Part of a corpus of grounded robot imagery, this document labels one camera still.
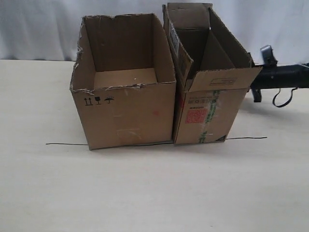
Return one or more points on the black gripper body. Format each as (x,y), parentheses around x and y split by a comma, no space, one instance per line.
(264,79)

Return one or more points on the cardboard box with red print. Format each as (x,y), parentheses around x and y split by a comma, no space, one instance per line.
(213,71)

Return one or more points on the plain brown cardboard box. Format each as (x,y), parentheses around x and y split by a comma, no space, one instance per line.
(123,81)

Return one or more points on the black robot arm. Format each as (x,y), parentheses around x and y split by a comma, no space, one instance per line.
(286,76)

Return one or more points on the thin dark line marker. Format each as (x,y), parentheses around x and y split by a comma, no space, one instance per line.
(159,143)

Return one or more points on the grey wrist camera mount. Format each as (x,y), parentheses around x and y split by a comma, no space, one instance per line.
(268,56)

